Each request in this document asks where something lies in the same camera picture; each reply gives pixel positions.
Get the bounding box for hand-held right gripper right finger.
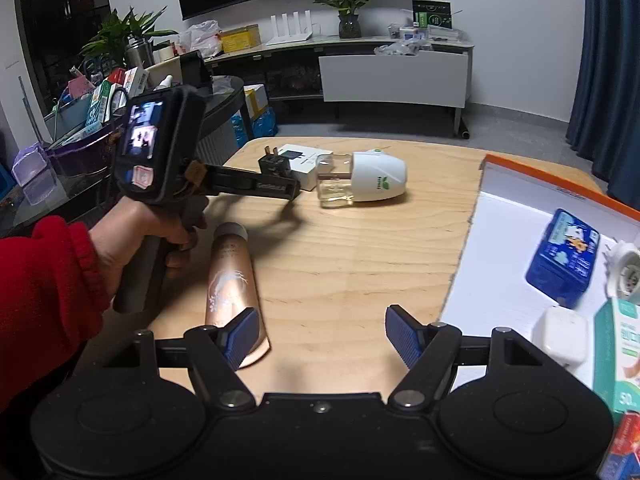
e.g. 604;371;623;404
384;305;543;411

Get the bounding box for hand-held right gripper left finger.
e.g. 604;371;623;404
102;307;261;411

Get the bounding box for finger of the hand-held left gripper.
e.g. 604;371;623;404
187;159;302;203

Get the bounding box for black plug adapter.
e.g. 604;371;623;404
257;144;297;182

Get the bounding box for white shallow box orange rim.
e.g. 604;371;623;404
440;154;640;411

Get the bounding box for white plug-in mosquito repeller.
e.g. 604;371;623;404
316;149;408;209

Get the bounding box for white teal adhesive bandage box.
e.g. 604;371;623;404
592;296;640;413

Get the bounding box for person's left forearm red sleeve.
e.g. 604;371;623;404
0;215;113;411

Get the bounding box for person's left hand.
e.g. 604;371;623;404
87;192;210;307

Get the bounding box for dark glass coffee table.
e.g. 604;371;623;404
0;75;247;237

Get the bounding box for rose gold cream tube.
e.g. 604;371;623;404
205;222;272;370

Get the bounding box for blue plastic-wrapped packs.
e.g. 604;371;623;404
230;107;279;147

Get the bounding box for small white box black print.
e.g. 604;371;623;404
277;143;335;191

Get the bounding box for white red carton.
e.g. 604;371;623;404
107;66;151;97

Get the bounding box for green white carton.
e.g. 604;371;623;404
84;81;127;128

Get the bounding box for white yellow cardboard carton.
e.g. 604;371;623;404
243;84;273;117

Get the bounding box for steel thermos flask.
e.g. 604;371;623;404
125;37;156;69

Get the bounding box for purple plastic basket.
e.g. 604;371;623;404
11;122;122;206

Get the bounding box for white red plastic bag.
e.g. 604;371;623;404
179;20;223;58

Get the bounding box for large leafy green plant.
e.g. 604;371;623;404
80;6;179;68

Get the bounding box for yellow cardboard box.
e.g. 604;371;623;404
220;25;262;53

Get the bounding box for dark glass cabinet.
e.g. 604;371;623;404
15;0;112;113

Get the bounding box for white router with antennas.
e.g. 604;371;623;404
265;11;314;47

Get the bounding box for white square charger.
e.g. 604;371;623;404
531;306;588;368

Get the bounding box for white grey television cabinet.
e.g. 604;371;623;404
205;35;476;138

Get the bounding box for blue rectangular tin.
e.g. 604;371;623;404
524;208;601;309

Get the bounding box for clear plastic bag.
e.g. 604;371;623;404
375;42;434;57

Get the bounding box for green plant in glass vase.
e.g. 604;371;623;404
312;0;382;39

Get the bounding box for white round plastic fitting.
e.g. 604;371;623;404
602;240;640;308

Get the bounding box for black box green print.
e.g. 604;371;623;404
412;0;455;29

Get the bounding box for red blue small box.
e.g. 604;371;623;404
597;410;640;480

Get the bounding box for dark blue curtain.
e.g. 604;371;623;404
565;0;640;206

